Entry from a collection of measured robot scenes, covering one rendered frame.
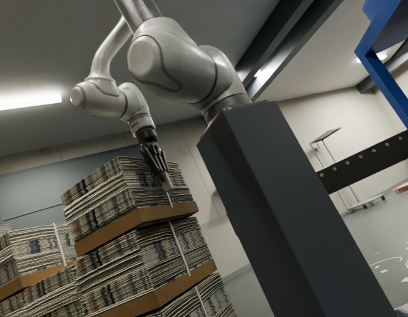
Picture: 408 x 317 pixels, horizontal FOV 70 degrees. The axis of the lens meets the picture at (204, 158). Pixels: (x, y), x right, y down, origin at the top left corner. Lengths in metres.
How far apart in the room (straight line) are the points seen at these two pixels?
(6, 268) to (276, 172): 1.09
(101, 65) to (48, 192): 4.48
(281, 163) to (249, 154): 0.10
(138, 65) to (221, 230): 5.26
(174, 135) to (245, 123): 5.49
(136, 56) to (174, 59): 0.09
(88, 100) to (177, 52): 0.38
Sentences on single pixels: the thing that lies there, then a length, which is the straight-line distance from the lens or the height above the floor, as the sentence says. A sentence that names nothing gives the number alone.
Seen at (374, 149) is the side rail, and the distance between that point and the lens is 1.56.
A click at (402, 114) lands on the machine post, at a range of 2.47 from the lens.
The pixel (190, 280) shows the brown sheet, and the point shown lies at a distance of 1.04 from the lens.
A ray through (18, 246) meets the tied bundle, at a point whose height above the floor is 0.99.
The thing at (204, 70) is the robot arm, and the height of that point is 1.11.
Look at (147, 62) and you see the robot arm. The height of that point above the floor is 1.13.
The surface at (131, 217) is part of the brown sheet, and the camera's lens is 0.91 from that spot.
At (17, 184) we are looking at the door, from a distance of 5.54.
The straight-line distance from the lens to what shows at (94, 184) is 1.02.
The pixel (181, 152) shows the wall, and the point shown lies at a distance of 6.12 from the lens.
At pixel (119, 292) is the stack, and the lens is 0.99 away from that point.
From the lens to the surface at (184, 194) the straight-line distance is 1.16.
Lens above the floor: 0.70
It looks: 15 degrees up
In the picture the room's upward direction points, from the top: 25 degrees counter-clockwise
